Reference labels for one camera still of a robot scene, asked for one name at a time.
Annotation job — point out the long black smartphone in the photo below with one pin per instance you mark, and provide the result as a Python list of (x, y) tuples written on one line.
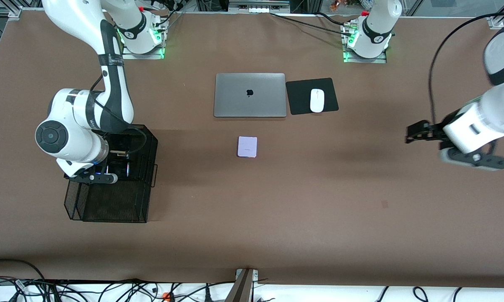
[(120, 142)]

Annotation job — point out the silver closed laptop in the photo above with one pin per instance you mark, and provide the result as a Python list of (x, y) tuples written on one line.
[(235, 100)]

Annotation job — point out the lavender flip phone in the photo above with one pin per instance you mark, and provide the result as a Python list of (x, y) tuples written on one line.
[(247, 147)]

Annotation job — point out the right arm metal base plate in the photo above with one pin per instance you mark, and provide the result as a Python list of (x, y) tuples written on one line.
[(151, 56)]

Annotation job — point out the black frame post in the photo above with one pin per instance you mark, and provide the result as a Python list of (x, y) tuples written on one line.
[(212, 5)]

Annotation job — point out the black mouse pad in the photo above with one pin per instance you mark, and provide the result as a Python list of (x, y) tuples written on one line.
[(300, 98)]

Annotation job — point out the orange toy figure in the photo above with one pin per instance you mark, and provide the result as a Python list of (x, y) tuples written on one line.
[(339, 5)]

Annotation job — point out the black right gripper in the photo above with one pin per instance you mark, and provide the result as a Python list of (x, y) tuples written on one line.
[(118, 142)]

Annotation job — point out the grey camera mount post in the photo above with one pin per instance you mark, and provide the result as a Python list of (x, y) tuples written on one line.
[(241, 289)]

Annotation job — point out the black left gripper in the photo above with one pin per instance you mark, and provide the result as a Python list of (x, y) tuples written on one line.
[(436, 127)]

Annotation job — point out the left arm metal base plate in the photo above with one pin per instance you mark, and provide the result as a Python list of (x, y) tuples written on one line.
[(381, 61)]

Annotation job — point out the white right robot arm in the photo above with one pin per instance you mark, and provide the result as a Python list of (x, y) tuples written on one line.
[(76, 138)]

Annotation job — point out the white computer mouse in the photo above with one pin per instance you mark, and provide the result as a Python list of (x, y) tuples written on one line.
[(317, 100)]

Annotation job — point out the black mesh two-tier tray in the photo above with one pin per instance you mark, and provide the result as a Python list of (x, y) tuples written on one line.
[(118, 205)]

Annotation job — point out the white power strip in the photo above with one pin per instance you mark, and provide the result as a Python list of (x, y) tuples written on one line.
[(258, 9)]

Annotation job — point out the aluminium frame rail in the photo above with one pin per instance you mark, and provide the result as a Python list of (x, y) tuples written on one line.
[(9, 10)]

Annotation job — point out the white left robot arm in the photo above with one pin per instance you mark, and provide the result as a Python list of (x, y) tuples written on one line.
[(487, 121)]

